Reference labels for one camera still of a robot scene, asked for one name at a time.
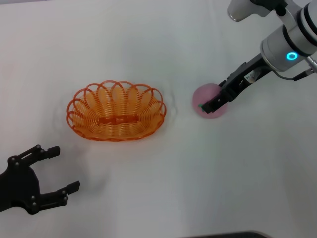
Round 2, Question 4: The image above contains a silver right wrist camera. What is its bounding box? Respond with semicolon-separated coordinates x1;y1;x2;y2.
227;0;288;23

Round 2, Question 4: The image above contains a pink toy peach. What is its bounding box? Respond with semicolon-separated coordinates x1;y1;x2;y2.
192;83;229;120

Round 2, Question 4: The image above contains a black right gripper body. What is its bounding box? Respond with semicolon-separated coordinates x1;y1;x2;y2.
219;53;276;103

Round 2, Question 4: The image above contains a grey right wrist cable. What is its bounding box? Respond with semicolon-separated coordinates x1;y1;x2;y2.
274;68;310;81

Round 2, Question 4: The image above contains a dark robot torso edge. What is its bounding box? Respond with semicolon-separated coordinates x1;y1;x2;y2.
190;232;268;238

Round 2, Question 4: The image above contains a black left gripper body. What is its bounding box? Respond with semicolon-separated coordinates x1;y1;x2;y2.
0;156;42;215

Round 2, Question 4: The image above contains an orange plastic woven basket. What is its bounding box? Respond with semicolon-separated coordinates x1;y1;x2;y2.
66;80;167;142

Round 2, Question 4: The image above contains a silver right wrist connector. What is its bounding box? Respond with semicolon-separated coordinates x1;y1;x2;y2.
305;56;317;75

